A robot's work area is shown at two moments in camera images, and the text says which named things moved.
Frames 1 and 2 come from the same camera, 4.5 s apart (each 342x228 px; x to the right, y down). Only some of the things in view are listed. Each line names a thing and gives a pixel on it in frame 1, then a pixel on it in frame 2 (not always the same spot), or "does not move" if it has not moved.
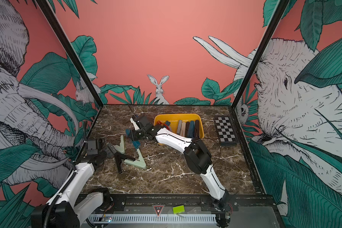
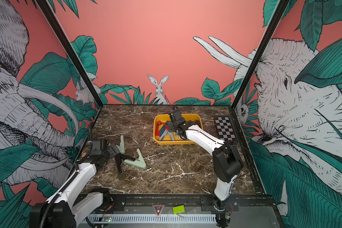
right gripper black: (134, 135) to (170, 125)
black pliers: (119, 157) does not move
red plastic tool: (159, 122) does not move
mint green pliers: (140, 164) does not move
